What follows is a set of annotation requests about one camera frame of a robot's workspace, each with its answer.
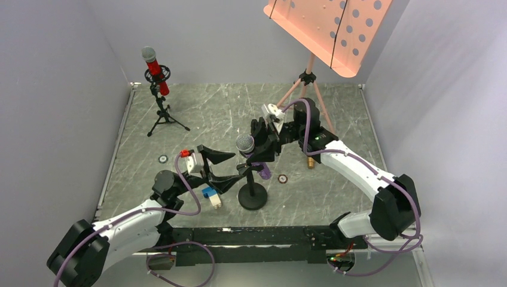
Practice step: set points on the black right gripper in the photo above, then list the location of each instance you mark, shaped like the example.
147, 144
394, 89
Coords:
263, 139

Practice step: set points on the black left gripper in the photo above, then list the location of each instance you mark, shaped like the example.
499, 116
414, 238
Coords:
206, 168

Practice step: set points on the black round-base fork mic stand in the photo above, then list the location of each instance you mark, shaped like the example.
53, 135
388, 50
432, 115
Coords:
252, 195

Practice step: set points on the black tripod shock mount stand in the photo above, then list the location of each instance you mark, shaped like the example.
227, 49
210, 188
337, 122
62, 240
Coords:
164, 116

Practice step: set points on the red glitter microphone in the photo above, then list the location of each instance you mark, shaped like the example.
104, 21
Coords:
155, 70

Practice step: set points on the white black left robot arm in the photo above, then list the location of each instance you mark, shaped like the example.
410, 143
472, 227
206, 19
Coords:
88, 249

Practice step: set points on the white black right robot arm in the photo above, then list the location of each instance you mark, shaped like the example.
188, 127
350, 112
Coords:
395, 208

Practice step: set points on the pink music stand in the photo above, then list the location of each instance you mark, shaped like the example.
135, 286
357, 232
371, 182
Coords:
338, 33

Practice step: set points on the blue white toy brick block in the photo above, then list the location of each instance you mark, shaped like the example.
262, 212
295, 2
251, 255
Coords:
213, 196

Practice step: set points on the brown poker chip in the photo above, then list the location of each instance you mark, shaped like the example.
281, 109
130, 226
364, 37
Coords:
283, 179

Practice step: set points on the gold microphone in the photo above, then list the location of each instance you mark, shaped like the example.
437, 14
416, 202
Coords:
310, 163

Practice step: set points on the black grey poker chip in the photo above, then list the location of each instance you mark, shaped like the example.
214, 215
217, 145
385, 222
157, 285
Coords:
163, 159

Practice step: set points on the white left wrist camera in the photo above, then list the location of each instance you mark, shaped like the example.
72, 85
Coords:
193, 160

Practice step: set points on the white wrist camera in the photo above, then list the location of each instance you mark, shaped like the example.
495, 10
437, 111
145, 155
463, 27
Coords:
193, 160
274, 115

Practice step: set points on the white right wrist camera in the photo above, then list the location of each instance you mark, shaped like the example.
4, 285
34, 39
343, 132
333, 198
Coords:
274, 115

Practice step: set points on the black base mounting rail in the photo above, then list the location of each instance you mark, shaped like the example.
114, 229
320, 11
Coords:
311, 244

